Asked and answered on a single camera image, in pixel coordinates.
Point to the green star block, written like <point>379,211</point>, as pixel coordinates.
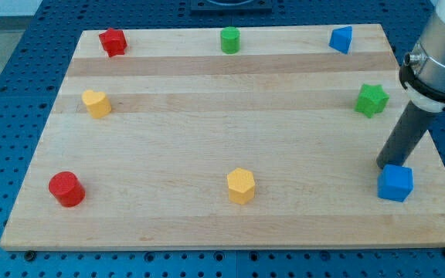
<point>372,99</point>

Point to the blue triangle block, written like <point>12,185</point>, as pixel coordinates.
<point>341,39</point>

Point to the yellow hexagon block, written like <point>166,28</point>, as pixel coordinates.
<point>241,186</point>

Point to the wooden board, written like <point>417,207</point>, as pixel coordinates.
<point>185,114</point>

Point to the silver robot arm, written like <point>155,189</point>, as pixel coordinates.
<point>422,76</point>

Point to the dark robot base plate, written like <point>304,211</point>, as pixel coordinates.
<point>231,5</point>

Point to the green cylinder block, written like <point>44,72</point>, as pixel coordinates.
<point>229,40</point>

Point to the red star block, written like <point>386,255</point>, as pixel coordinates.
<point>113,42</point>

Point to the yellow heart block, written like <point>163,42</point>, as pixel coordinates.
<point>97,103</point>

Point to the red cylinder block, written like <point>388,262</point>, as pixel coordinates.
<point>66,189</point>

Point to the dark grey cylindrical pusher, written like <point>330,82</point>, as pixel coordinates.
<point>407,133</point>

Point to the blue cube block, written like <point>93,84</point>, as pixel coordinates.
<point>395,183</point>

